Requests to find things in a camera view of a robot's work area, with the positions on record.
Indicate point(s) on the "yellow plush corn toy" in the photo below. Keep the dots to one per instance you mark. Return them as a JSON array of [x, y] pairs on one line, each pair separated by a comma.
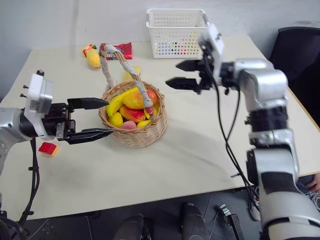
[[93, 56]]

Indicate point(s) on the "black office chair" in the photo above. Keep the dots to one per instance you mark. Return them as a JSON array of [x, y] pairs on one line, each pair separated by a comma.
[[297, 65]]

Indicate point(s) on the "yellow toy banana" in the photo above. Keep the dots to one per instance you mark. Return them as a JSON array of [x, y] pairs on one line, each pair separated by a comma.
[[116, 103]]

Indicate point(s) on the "small yellow toy fruit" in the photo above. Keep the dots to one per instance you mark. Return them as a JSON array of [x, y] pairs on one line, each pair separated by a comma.
[[143, 123]]

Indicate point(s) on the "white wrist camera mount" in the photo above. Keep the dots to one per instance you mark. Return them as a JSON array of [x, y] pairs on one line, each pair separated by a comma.
[[215, 42], [40, 87]]

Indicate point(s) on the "bystander bare hand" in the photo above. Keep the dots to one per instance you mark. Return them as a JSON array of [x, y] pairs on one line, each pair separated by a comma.
[[315, 185]]

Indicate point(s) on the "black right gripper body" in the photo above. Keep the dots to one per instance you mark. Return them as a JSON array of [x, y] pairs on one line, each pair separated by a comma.
[[207, 72]]

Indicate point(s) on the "pink toy peach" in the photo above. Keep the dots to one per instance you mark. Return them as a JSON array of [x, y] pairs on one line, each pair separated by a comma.
[[128, 125]]

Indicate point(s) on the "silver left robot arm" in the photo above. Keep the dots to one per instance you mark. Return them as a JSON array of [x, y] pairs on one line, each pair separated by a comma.
[[10, 122]]

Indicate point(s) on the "red yellow toy block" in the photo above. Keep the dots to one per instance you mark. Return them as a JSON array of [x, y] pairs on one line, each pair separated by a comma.
[[48, 148]]

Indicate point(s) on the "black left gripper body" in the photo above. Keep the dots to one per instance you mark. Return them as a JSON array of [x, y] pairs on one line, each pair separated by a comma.
[[56, 113]]

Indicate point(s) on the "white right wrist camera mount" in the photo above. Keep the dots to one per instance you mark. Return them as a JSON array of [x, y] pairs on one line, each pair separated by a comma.
[[215, 42]]

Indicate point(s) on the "white perforated plastic basket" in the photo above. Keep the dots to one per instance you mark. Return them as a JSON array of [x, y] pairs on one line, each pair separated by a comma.
[[175, 35]]

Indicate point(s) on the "flat yellow paper piece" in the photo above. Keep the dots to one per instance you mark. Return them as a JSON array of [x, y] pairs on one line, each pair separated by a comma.
[[128, 73]]

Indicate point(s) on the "red snack packet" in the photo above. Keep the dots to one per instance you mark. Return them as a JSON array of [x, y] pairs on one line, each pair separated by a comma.
[[125, 50]]

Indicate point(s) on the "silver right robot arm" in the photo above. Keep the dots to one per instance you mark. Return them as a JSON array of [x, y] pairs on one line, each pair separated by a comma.
[[267, 105]]

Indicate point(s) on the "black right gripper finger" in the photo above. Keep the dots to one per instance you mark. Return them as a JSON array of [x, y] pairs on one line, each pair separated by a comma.
[[183, 83], [190, 65]]

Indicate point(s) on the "large yellow red toy mango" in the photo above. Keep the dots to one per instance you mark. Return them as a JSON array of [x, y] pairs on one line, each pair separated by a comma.
[[133, 98]]

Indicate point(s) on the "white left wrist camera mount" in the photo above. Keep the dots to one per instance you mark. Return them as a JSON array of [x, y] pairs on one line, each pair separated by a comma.
[[40, 87]]

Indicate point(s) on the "dark rounded shape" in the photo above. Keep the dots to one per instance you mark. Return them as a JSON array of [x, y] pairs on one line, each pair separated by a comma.
[[193, 222]]

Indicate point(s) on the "small red yellow toy mango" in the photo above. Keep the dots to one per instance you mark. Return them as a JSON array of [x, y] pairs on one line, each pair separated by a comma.
[[132, 113]]

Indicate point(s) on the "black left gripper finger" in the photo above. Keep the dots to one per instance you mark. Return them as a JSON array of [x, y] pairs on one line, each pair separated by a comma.
[[86, 103], [87, 135]]

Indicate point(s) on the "yellow toy lemon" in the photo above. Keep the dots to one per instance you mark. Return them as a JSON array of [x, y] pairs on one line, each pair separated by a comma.
[[116, 120]]

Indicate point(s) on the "black bar with metal clamp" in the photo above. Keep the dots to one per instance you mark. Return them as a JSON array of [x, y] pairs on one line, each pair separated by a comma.
[[233, 222]]

